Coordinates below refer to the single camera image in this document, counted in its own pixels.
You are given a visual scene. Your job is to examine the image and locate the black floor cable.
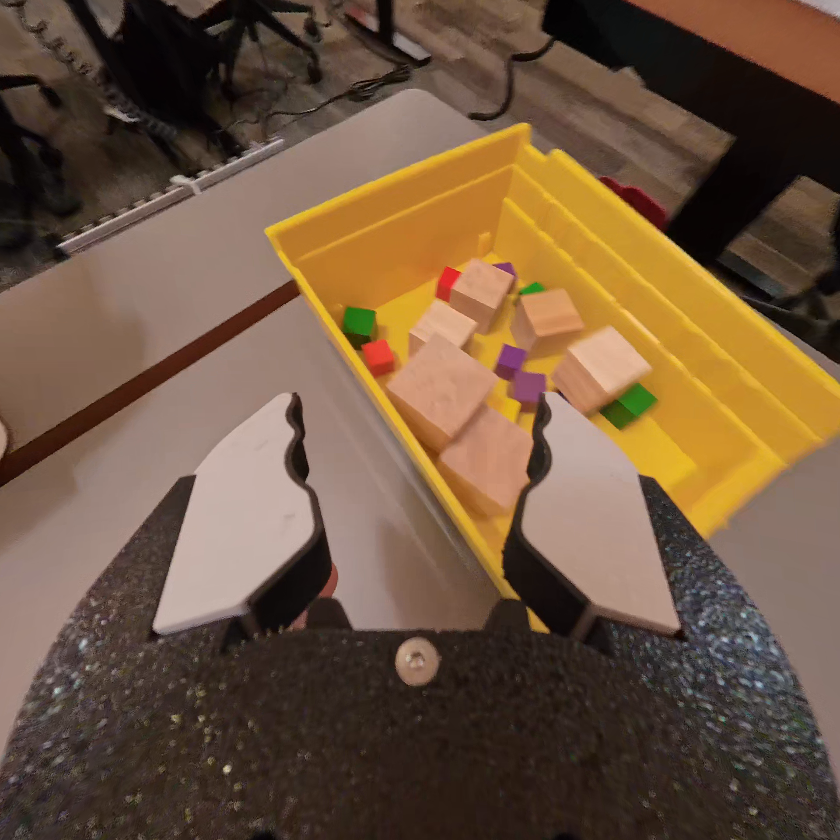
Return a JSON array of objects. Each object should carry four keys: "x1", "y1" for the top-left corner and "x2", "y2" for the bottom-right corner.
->
[
  {"x1": 467, "y1": 33, "x2": 560, "y2": 123},
  {"x1": 262, "y1": 62, "x2": 417, "y2": 132}
]

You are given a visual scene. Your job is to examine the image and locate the coiled black cable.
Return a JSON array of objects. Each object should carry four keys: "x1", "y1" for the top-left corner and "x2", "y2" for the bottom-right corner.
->
[{"x1": 13, "y1": 0, "x2": 181, "y2": 145}]

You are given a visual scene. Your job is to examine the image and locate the white floor cable tray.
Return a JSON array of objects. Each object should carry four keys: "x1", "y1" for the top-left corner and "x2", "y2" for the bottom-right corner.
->
[{"x1": 54, "y1": 136, "x2": 286, "y2": 258}]

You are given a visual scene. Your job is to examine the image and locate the pile of wooden cubes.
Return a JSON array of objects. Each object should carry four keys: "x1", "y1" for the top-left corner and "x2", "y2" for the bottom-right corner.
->
[{"x1": 341, "y1": 258, "x2": 658, "y2": 519}]

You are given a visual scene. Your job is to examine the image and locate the person's left hand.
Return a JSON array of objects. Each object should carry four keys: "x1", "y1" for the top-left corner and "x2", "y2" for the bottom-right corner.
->
[{"x1": 289, "y1": 563, "x2": 341, "y2": 632}]

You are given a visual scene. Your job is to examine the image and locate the wooden desk black legs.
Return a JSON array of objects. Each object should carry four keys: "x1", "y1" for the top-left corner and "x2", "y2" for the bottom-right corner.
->
[{"x1": 541, "y1": 0, "x2": 840, "y2": 299}]

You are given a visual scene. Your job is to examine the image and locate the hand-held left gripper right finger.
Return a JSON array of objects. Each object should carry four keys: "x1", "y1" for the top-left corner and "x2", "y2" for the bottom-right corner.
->
[{"x1": 502, "y1": 391, "x2": 683, "y2": 639}]

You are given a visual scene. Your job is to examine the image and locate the yellow plastic box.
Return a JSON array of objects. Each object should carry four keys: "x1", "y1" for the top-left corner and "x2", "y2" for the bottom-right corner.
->
[{"x1": 264, "y1": 122, "x2": 840, "y2": 635}]

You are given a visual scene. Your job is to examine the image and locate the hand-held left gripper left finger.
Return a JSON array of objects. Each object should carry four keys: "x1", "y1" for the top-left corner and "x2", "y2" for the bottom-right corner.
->
[{"x1": 151, "y1": 391, "x2": 331, "y2": 636}]

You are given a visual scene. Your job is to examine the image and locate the black office chair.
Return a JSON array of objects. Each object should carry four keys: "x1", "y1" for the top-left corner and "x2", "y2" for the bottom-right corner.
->
[
  {"x1": 0, "y1": 73, "x2": 78, "y2": 221},
  {"x1": 66, "y1": 0, "x2": 324, "y2": 139}
]

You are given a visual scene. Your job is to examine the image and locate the red object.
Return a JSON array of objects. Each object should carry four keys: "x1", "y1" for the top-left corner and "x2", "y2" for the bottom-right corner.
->
[{"x1": 598, "y1": 175, "x2": 670, "y2": 232}]

